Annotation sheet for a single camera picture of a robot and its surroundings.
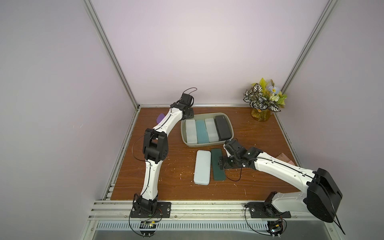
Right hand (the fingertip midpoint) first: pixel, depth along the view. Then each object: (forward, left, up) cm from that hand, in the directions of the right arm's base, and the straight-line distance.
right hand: (223, 161), depth 82 cm
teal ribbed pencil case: (+23, +12, -6) cm, 27 cm away
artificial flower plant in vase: (+32, -25, +18) cm, 45 cm away
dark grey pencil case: (+27, -2, -5) cm, 27 cm away
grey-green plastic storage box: (+35, -7, -4) cm, 36 cm away
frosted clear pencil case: (+22, +20, -3) cm, 30 cm away
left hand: (+32, +20, +5) cm, 38 cm away
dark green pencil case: (-6, +3, -6) cm, 8 cm away
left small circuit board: (-31, +39, -11) cm, 51 cm away
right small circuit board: (-29, -24, -10) cm, 39 cm away
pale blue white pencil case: (-2, +12, -5) cm, 13 cm away
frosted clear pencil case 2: (+25, +6, -5) cm, 26 cm away
